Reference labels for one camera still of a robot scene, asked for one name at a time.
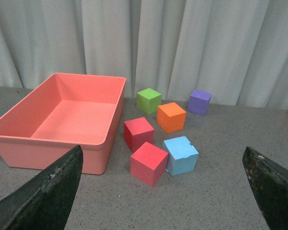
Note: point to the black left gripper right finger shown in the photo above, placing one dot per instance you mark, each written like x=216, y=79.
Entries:
x=269, y=184

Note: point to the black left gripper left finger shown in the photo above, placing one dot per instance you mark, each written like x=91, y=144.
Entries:
x=45, y=201

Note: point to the chipped light blue foam block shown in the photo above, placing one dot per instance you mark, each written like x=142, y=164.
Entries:
x=182, y=155

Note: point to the pink plastic bin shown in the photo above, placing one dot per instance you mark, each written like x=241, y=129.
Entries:
x=64, y=111

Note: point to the purple foam block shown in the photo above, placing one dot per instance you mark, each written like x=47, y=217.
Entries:
x=199, y=102

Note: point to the dark red foam block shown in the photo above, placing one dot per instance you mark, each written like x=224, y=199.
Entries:
x=137, y=132

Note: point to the orange foam block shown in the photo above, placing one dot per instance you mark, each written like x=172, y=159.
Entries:
x=171, y=117

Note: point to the white curtain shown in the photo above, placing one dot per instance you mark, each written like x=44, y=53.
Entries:
x=235, y=49

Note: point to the green foam block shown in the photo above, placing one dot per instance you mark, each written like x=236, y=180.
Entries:
x=148, y=100

